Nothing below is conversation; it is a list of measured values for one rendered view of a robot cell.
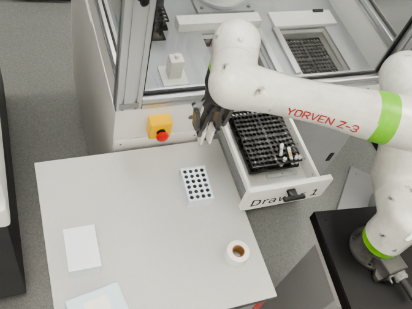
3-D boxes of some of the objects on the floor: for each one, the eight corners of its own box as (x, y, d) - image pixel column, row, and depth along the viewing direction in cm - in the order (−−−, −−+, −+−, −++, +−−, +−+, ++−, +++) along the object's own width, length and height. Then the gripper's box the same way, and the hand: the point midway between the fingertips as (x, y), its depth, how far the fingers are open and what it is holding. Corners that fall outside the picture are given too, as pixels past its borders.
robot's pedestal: (328, 350, 215) (424, 292, 154) (265, 363, 206) (340, 306, 145) (306, 285, 231) (385, 208, 170) (247, 293, 222) (308, 217, 161)
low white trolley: (220, 355, 204) (278, 295, 143) (67, 400, 184) (59, 351, 123) (183, 232, 234) (217, 138, 173) (48, 258, 213) (33, 162, 152)
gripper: (243, 71, 127) (222, 127, 146) (189, 78, 122) (175, 135, 141) (254, 92, 123) (231, 147, 142) (198, 100, 118) (183, 156, 137)
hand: (205, 133), depth 139 cm, fingers closed
